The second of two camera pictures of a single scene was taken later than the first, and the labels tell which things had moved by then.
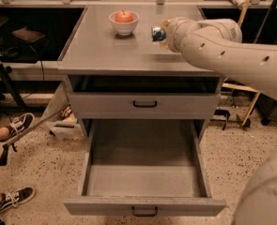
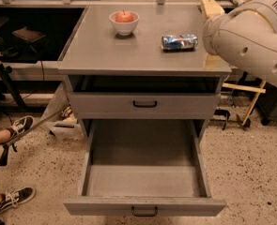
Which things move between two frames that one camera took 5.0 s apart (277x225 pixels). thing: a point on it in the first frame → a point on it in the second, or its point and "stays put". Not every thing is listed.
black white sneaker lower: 11,199 stays put
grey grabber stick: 3,161 stays put
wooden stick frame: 244,88 stays put
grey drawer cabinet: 145,115 stays put
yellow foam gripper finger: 166,22 → 210,7
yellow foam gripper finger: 163,45 → 213,63
